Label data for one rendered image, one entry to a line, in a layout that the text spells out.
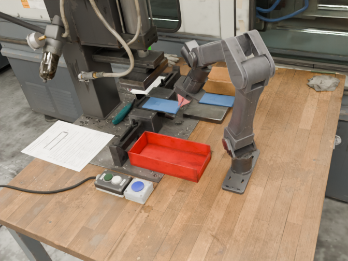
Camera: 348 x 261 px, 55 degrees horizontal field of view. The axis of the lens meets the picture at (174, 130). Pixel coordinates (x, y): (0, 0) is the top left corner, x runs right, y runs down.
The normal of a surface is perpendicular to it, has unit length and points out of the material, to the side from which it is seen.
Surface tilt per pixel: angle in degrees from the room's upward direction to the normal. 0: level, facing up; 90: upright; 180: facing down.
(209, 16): 90
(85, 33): 90
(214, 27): 90
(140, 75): 0
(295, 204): 0
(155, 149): 0
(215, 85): 90
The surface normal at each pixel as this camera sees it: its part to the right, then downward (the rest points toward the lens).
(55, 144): -0.12, -0.79
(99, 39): -0.44, 0.60
